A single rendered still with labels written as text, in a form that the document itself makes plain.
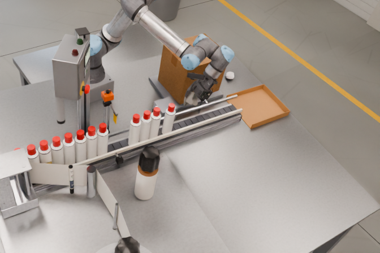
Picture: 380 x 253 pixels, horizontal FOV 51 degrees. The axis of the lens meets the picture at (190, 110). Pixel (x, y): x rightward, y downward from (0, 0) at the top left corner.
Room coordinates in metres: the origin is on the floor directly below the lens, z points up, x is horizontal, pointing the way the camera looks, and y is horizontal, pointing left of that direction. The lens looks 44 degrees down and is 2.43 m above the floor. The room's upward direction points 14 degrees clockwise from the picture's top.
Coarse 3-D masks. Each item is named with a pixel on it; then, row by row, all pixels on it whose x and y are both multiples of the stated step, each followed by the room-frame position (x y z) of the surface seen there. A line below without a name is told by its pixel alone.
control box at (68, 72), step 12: (72, 36) 1.23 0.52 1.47; (60, 48) 1.14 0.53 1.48; (72, 48) 1.16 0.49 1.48; (84, 48) 1.18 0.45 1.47; (60, 60) 1.08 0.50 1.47; (72, 60) 1.09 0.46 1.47; (60, 72) 1.07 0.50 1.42; (72, 72) 1.08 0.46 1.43; (60, 84) 1.07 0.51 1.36; (72, 84) 1.08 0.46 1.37; (84, 84) 1.15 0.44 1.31; (60, 96) 1.07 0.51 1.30; (72, 96) 1.08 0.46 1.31
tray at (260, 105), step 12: (264, 84) 2.02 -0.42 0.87; (228, 96) 1.83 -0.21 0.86; (240, 96) 1.89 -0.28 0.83; (252, 96) 1.92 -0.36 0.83; (264, 96) 1.95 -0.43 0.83; (252, 108) 1.81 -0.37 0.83; (264, 108) 1.83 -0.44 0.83; (276, 108) 1.86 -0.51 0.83; (252, 120) 1.70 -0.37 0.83; (264, 120) 1.69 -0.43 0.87
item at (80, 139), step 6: (78, 132) 1.09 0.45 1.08; (78, 138) 1.08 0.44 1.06; (84, 138) 1.09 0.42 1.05; (78, 144) 1.07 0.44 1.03; (84, 144) 1.08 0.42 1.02; (78, 150) 1.07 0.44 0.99; (84, 150) 1.08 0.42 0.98; (78, 156) 1.07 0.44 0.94; (84, 156) 1.08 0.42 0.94; (78, 162) 1.07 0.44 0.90
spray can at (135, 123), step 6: (138, 114) 1.28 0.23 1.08; (132, 120) 1.26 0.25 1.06; (138, 120) 1.26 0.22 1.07; (132, 126) 1.25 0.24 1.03; (138, 126) 1.25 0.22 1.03; (132, 132) 1.25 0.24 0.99; (138, 132) 1.26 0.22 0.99; (132, 138) 1.25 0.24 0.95; (138, 138) 1.26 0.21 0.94; (132, 144) 1.25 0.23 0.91
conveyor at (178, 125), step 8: (232, 104) 1.74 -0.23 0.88; (208, 112) 1.63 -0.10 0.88; (216, 112) 1.64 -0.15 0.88; (224, 112) 1.66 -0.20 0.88; (184, 120) 1.52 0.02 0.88; (192, 120) 1.53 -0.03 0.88; (200, 120) 1.55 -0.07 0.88; (216, 120) 1.58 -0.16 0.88; (160, 128) 1.42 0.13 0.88; (176, 128) 1.45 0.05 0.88; (112, 144) 1.24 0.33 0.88; (120, 144) 1.25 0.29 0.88; (152, 144) 1.30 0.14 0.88; (104, 160) 1.13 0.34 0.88; (32, 184) 0.91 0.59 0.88
